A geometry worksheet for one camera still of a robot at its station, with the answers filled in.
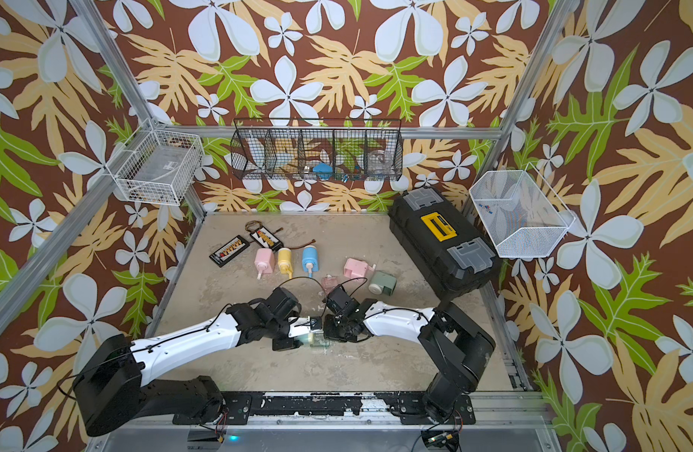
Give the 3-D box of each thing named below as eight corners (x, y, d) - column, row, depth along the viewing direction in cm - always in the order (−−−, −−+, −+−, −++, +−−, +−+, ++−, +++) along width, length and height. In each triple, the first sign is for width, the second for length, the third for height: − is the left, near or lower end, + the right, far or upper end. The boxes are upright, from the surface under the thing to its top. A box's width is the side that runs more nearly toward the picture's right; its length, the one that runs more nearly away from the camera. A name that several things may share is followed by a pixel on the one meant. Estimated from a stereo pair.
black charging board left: (210, 259, 108) (208, 256, 106) (239, 237, 115) (238, 234, 113) (221, 268, 105) (219, 265, 104) (250, 245, 112) (249, 242, 111)
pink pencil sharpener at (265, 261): (256, 279, 102) (251, 269, 96) (261, 258, 107) (257, 248, 102) (273, 279, 102) (269, 269, 96) (276, 258, 107) (273, 248, 102)
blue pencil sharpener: (303, 277, 102) (301, 267, 97) (305, 255, 108) (303, 245, 103) (318, 277, 102) (316, 267, 97) (319, 255, 108) (318, 245, 103)
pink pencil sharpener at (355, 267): (341, 278, 102) (341, 271, 98) (346, 263, 106) (346, 256, 102) (370, 285, 100) (371, 278, 96) (374, 270, 104) (375, 262, 100)
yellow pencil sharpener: (279, 278, 102) (275, 268, 96) (282, 258, 107) (279, 248, 102) (291, 278, 102) (289, 268, 96) (294, 258, 107) (292, 248, 102)
